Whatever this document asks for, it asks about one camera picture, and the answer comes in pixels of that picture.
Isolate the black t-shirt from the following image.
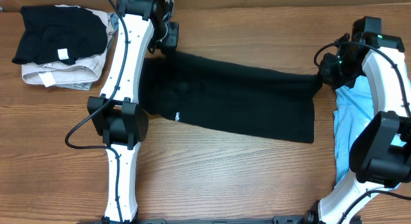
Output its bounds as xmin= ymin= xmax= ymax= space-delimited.
xmin=140 ymin=52 xmax=322 ymax=143

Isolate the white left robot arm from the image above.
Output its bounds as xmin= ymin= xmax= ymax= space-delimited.
xmin=87 ymin=0 xmax=179 ymax=223

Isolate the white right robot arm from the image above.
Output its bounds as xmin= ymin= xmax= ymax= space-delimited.
xmin=304 ymin=32 xmax=410 ymax=223

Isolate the light blue t-shirt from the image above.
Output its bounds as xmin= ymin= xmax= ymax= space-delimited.
xmin=332 ymin=74 xmax=411 ymax=186

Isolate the folded beige garment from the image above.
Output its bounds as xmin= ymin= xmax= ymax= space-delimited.
xmin=21 ymin=10 xmax=119 ymax=90

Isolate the folded black garment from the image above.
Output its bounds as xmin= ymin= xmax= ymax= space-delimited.
xmin=12 ymin=5 xmax=108 ymax=65

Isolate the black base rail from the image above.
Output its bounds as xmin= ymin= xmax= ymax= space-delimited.
xmin=76 ymin=214 xmax=363 ymax=224

